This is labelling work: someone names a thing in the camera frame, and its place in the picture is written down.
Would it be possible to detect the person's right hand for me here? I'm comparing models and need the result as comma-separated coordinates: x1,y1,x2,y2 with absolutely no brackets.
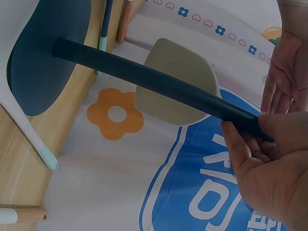
220,112,308,231

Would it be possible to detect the person's left forearm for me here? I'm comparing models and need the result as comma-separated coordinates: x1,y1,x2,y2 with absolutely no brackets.
278,0,308,31

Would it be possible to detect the white utensil with wooden end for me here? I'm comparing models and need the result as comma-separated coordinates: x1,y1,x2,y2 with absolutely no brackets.
0,208,48,224

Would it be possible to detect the person's left hand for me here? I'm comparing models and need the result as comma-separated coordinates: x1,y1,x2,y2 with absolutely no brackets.
261,28,308,115

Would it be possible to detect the white utensil with mint tip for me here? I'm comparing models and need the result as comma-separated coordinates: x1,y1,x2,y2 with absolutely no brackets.
0,0,59,171

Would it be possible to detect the dark blue handle mint end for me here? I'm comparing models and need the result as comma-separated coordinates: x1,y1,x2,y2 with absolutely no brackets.
96,0,114,77

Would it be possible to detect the beige flat scraper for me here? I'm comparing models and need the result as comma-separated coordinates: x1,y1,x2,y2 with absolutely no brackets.
134,38,219,128

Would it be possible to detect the wooden utensil handle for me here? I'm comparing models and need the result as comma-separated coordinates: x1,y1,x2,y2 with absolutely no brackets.
116,0,134,45

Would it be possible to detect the dark blue oval utensil head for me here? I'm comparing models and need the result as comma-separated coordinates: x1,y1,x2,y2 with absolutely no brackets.
6,0,92,117

